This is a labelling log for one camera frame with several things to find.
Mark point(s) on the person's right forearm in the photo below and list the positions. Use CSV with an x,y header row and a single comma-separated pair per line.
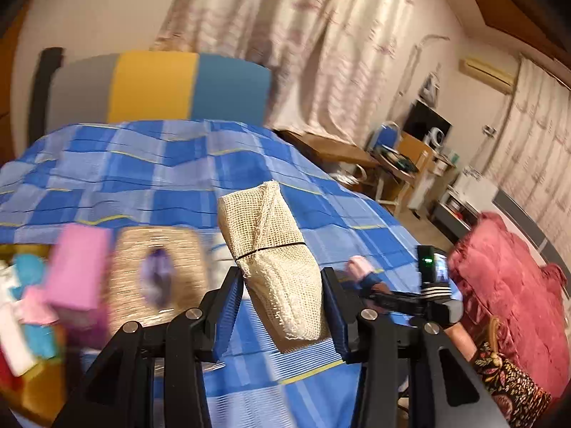
x,y
461,343

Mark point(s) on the red cloth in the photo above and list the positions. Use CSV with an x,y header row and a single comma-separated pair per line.
x,y
9,372

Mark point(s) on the beige mesh pouch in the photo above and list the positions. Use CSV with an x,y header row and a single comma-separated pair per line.
x,y
267,240

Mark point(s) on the white low cabinet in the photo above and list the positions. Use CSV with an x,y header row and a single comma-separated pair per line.
x,y
473,191

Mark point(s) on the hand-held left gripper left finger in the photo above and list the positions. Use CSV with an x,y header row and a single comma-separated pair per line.
x,y
227,303

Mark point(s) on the round side table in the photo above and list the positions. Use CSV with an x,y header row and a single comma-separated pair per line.
x,y
392,167

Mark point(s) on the pale striped curtain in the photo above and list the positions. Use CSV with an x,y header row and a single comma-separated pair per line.
x,y
535,142

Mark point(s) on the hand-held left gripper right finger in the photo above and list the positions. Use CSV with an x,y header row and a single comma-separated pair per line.
x,y
332,307

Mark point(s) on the red quilt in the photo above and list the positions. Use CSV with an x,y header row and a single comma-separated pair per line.
x,y
504,285

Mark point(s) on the wall air conditioner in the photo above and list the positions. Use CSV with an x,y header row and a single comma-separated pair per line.
x,y
488,73

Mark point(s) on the white cloth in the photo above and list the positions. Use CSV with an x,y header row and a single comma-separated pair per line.
x,y
15,343

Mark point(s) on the grey yellow blue chair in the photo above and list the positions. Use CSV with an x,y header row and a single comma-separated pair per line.
x,y
151,84

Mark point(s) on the blue plaid bed sheet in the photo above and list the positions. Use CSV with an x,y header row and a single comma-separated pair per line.
x,y
178,178

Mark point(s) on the woven straw tissue cover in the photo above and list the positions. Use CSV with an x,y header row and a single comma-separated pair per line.
x,y
129,267

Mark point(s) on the pale patterned curtain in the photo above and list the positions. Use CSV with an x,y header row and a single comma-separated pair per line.
x,y
312,53

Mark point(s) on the person's dark floral garment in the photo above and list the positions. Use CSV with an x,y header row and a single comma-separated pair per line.
x,y
508,388

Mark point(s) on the pink sponge block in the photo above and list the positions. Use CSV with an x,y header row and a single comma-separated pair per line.
x,y
76,267

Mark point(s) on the low wooden table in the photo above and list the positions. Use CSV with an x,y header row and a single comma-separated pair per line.
x,y
330,149

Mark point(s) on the gold box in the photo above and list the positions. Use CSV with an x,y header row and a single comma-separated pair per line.
x,y
40,388

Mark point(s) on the black monitor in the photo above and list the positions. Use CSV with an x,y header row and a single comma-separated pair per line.
x,y
424,120

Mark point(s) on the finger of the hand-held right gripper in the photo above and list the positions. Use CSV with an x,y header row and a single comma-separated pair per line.
x,y
374,289

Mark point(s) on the wooden cabinet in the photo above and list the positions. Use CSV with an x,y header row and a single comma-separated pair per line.
x,y
412,160

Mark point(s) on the small pink soft item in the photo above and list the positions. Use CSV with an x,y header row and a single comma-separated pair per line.
x,y
360,267

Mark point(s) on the teal cloth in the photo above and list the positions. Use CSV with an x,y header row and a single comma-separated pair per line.
x,y
29,272
42,341

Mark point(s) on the pink cloth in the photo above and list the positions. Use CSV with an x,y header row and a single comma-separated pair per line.
x,y
39,305

